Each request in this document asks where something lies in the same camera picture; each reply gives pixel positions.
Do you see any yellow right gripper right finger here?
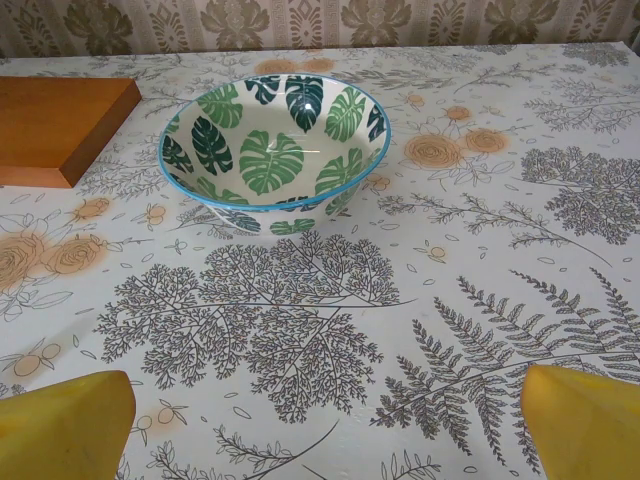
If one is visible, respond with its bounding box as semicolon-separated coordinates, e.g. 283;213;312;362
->
521;364;640;480

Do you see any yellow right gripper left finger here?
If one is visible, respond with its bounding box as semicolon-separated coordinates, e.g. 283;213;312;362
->
0;369;137;480

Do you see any floral print tablecloth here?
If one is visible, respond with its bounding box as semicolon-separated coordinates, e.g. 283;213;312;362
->
0;40;640;480

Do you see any orange wooden base board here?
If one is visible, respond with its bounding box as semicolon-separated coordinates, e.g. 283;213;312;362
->
0;76;143;190

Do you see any leaf pattern ceramic bowl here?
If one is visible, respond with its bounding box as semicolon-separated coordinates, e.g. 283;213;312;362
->
157;75;393;238

